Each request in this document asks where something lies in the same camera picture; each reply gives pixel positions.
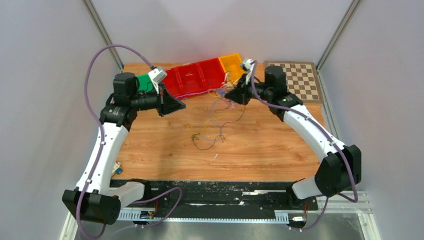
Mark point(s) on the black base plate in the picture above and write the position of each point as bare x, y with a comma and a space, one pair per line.
222, 199

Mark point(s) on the wooden chessboard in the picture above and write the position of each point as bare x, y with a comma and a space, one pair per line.
301, 80

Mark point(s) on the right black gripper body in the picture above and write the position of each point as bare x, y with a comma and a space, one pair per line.
246, 89

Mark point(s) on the yellow plastic bin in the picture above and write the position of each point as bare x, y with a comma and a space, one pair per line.
231, 64

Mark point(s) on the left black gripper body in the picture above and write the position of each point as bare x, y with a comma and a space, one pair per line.
160, 102

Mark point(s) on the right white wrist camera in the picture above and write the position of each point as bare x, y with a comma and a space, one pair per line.
247, 64

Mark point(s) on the white blue toy car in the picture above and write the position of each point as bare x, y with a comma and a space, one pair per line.
117, 169

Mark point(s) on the right red plastic bin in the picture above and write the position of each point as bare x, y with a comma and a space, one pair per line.
211, 74

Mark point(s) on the middle red plastic bin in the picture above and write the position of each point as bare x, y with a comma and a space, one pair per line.
190, 79

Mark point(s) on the red plastic bin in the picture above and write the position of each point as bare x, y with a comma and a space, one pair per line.
190, 79
211, 74
173, 82

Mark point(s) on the left red plastic bin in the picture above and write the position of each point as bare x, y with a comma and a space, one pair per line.
173, 82

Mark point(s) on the aluminium frame rail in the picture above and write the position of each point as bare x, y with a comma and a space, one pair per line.
307, 220

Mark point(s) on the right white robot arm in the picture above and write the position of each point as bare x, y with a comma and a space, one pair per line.
340, 164

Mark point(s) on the green plastic bin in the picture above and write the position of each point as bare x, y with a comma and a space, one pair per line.
144, 83

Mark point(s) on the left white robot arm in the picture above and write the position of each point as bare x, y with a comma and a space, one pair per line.
106, 142

